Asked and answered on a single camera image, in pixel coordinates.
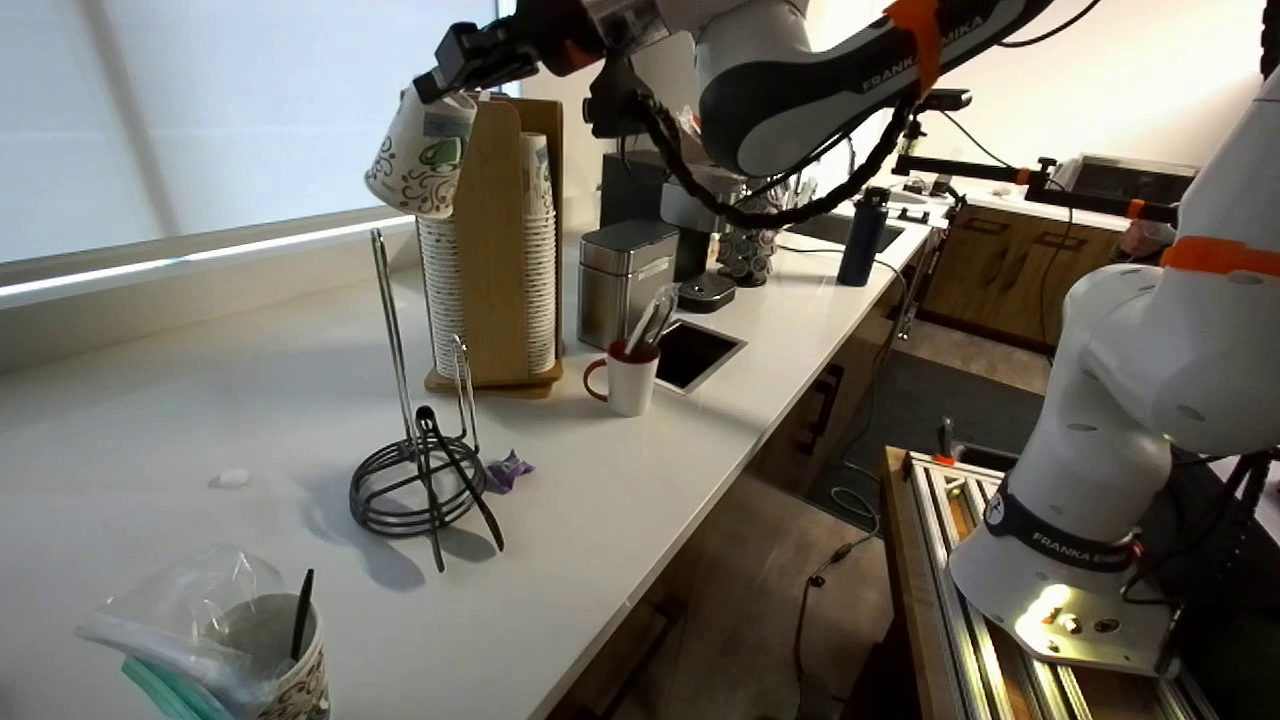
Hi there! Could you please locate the wooden cabinet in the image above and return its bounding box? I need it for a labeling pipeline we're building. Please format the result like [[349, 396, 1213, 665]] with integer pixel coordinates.
[[916, 204, 1137, 356]]

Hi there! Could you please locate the speckled cup stack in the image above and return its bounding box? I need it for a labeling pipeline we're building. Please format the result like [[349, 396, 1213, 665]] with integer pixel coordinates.
[[718, 218, 784, 290]]

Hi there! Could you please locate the white window blind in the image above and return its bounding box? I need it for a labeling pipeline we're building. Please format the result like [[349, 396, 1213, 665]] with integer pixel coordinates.
[[0, 0, 517, 271]]

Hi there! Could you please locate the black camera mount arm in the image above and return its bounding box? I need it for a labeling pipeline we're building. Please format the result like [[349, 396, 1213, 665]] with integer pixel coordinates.
[[894, 112, 1049, 191]]

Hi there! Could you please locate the wooden cup dispenser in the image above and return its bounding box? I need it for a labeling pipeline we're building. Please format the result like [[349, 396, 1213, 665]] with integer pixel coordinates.
[[398, 86, 567, 396]]

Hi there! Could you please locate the black stereo camera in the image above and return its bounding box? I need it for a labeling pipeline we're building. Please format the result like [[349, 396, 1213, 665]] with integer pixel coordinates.
[[916, 82, 975, 114]]

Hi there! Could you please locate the patterned paper cup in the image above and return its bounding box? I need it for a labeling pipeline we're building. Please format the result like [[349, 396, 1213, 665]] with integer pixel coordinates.
[[361, 86, 480, 218]]

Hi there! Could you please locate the black braided cable bundle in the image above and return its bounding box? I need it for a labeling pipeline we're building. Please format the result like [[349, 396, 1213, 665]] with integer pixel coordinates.
[[626, 50, 937, 230]]

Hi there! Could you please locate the black bottle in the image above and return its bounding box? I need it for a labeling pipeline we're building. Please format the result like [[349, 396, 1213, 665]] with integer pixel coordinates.
[[835, 185, 894, 290]]

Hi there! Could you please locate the small purple object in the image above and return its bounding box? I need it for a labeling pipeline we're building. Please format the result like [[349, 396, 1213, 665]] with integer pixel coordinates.
[[486, 452, 538, 494]]

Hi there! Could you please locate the clear plastic bag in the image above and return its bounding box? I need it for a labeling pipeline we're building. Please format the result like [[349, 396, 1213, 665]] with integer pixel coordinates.
[[72, 543, 332, 720]]

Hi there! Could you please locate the white plastic spoon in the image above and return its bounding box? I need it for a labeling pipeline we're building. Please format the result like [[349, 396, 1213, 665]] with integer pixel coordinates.
[[621, 290, 667, 360]]

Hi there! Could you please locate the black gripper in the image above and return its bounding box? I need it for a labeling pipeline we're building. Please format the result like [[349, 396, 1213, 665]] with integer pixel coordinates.
[[408, 2, 564, 112]]

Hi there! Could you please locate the silver bin black lid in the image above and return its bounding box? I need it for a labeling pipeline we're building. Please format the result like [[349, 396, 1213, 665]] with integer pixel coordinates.
[[578, 218, 682, 352]]

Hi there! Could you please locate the silver wire towel holder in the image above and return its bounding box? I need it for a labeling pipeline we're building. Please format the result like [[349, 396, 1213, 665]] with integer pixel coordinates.
[[349, 229, 492, 543]]

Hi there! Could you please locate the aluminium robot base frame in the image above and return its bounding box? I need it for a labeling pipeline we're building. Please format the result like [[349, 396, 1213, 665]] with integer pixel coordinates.
[[875, 444, 1213, 720]]

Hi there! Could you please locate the stack of paper cups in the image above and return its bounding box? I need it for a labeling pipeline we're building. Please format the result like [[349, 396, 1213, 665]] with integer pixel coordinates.
[[413, 213, 471, 383], [513, 127, 562, 376]]

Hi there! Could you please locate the black floor cable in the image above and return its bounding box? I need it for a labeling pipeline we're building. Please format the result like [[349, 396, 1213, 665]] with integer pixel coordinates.
[[794, 533, 883, 720]]

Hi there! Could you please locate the orange strap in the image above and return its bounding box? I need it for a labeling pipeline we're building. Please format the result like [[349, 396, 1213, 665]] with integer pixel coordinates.
[[1160, 234, 1280, 278], [883, 0, 943, 86]]

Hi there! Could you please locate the white mug red inside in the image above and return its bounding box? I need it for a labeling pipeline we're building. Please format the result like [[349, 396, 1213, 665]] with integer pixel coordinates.
[[581, 335, 663, 421]]

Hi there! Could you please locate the black flat device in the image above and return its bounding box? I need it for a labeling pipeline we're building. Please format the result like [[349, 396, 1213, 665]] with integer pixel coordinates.
[[1037, 152, 1199, 224]]

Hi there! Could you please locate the white black countertop appliance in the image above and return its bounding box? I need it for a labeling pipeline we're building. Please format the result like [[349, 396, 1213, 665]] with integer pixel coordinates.
[[661, 173, 746, 316]]

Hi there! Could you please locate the dark sink basin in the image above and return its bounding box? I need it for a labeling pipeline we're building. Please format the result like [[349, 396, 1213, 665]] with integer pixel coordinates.
[[784, 208, 911, 257]]

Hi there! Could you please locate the black box appliance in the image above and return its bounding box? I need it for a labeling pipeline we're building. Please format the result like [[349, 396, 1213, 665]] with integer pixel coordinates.
[[596, 148, 672, 230]]

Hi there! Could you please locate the black stir stick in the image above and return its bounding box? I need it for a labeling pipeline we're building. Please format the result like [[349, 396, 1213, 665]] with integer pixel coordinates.
[[289, 562, 320, 665]]

